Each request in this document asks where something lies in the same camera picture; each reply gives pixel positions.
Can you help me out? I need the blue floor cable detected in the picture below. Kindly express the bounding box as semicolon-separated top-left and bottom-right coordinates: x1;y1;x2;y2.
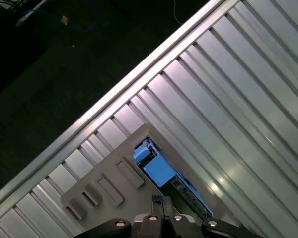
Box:
37;0;98;34

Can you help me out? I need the white metal bar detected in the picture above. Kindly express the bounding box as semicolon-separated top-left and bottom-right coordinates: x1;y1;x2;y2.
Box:
16;0;44;27

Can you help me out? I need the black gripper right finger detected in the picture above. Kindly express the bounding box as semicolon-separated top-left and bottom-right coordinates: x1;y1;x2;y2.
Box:
165;197;258;238

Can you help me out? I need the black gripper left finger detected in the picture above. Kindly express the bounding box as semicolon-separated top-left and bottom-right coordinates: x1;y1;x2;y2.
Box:
74;194;166;238

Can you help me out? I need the hard disk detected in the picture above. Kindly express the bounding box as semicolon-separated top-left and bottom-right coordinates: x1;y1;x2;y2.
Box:
133;138;214;217

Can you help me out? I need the grey parts rack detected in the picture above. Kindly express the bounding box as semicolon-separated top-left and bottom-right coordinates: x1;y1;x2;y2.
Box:
60;123;241;238

